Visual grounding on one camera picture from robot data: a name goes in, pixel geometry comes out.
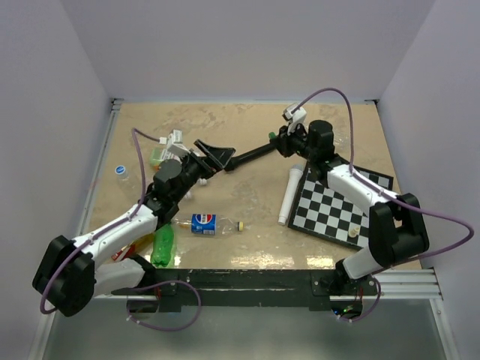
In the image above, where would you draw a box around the cream chess piece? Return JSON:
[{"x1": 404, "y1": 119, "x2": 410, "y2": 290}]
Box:
[{"x1": 348, "y1": 226, "x2": 361, "y2": 238}]

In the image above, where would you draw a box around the white microphone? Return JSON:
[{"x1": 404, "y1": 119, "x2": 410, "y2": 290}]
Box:
[{"x1": 277, "y1": 164, "x2": 304, "y2": 226}]

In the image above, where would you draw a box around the black microphone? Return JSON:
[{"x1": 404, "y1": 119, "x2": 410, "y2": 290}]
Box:
[{"x1": 224, "y1": 143, "x2": 275, "y2": 172}]

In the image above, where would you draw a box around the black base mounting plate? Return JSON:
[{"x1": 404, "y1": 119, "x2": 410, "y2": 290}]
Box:
[{"x1": 113, "y1": 268, "x2": 378, "y2": 312}]

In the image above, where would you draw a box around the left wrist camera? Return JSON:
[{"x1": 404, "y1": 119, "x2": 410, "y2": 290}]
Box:
[{"x1": 166, "y1": 129, "x2": 189, "y2": 158}]

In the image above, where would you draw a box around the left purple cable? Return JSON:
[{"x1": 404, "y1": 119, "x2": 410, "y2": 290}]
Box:
[{"x1": 39, "y1": 128, "x2": 206, "y2": 332}]

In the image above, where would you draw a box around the red gold snack packet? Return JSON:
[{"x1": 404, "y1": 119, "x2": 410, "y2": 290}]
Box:
[{"x1": 111, "y1": 233, "x2": 154, "y2": 263}]

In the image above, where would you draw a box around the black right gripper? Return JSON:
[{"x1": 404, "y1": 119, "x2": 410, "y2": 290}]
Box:
[{"x1": 270, "y1": 121, "x2": 317, "y2": 162}]

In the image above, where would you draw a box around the clear bottle white cap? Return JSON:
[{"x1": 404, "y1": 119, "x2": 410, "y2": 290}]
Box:
[{"x1": 184, "y1": 178, "x2": 207, "y2": 200}]

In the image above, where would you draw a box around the Pepsi bottle blue label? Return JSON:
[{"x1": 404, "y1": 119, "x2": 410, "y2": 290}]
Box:
[{"x1": 175, "y1": 213, "x2": 247, "y2": 237}]

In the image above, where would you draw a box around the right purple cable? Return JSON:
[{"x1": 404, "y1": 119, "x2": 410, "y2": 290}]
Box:
[{"x1": 294, "y1": 88, "x2": 476, "y2": 323}]

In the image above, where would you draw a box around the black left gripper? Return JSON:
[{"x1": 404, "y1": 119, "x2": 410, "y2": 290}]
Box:
[{"x1": 173, "y1": 140, "x2": 235, "y2": 203}]

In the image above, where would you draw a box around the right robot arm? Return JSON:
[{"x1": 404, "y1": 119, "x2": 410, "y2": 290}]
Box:
[{"x1": 269, "y1": 120, "x2": 430, "y2": 295}]

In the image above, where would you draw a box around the black white chessboard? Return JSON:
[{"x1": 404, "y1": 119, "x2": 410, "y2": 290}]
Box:
[{"x1": 286, "y1": 159, "x2": 395, "y2": 252}]

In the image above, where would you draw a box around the aluminium table frame rail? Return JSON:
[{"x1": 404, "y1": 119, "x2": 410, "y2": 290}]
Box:
[{"x1": 28, "y1": 98, "x2": 125, "y2": 360}]

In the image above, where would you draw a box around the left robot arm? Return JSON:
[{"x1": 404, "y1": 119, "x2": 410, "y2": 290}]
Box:
[{"x1": 32, "y1": 139, "x2": 236, "y2": 317}]

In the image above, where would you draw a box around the clear bottle blue cap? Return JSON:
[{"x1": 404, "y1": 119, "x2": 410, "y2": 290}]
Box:
[{"x1": 115, "y1": 165, "x2": 131, "y2": 184}]

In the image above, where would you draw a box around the purple cable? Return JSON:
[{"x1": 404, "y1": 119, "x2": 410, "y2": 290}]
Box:
[
  {"x1": 294, "y1": 88, "x2": 476, "y2": 323},
  {"x1": 39, "y1": 128, "x2": 206, "y2": 332}
]

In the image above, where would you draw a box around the clear plastic bottle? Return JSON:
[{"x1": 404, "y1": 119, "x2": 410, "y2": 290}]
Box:
[{"x1": 334, "y1": 133, "x2": 350, "y2": 152}]

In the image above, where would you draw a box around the clear bottle green label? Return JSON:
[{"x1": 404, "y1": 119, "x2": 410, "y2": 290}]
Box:
[{"x1": 148, "y1": 147, "x2": 166, "y2": 169}]

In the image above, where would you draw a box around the green plastic bottle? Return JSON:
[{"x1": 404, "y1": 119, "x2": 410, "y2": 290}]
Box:
[{"x1": 150, "y1": 223, "x2": 176, "y2": 269}]

